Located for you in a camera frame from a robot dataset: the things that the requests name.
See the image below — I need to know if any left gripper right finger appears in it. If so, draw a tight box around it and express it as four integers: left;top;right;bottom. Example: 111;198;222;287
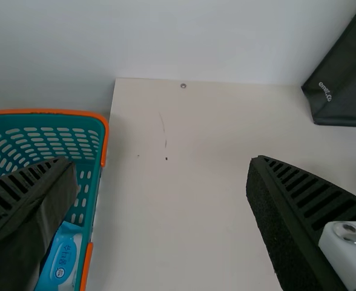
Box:
245;155;356;291

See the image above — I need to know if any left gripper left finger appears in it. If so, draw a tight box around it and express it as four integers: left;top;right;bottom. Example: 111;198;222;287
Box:
0;156;79;291

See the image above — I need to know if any teal shopping basket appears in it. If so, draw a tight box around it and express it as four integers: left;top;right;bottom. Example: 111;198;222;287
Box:
0;109;110;291

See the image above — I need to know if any light blue wipes pack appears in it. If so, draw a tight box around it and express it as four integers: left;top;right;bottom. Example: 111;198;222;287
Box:
38;220;84;291

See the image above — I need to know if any dark grey bag with straps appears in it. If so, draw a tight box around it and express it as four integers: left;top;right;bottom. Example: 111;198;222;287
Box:
300;0;356;127

